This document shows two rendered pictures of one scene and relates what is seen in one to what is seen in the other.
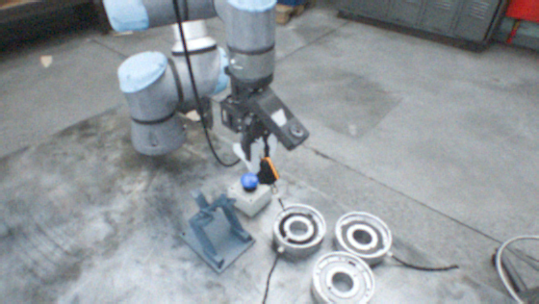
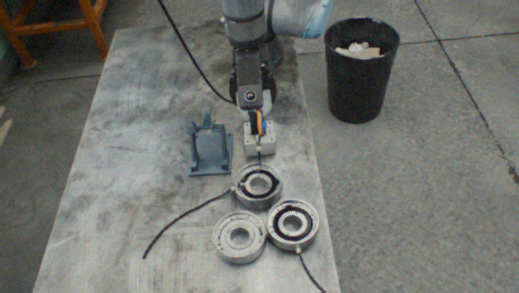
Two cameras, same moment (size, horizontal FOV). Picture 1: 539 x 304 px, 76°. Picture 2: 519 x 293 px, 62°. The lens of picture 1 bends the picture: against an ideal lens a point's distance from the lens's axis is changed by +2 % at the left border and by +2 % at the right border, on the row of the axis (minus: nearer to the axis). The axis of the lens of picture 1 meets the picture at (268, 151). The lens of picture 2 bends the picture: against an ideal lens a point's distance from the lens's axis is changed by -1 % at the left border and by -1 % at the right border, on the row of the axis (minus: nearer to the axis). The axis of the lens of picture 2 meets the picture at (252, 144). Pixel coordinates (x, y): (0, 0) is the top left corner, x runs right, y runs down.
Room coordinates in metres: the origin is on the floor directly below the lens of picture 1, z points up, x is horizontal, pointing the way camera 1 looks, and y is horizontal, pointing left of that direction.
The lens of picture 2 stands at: (0.08, -0.53, 1.58)
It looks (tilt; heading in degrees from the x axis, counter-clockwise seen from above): 47 degrees down; 54
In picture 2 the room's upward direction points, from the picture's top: 8 degrees counter-clockwise
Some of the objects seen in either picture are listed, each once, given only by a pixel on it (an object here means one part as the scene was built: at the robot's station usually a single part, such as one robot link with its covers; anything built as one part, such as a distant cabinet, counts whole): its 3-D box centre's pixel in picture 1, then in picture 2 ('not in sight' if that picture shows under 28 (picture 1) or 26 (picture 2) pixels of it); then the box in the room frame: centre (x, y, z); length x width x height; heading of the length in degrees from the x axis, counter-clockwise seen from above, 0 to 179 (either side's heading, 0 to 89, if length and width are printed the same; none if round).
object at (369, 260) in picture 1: (361, 239); (292, 225); (0.40, -0.18, 0.82); 0.10 x 0.10 x 0.04
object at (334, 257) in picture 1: (342, 284); (240, 237); (0.31, -0.13, 0.82); 0.10 x 0.10 x 0.04
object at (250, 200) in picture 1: (248, 191); (259, 136); (0.52, 0.04, 0.82); 0.08 x 0.07 x 0.05; 50
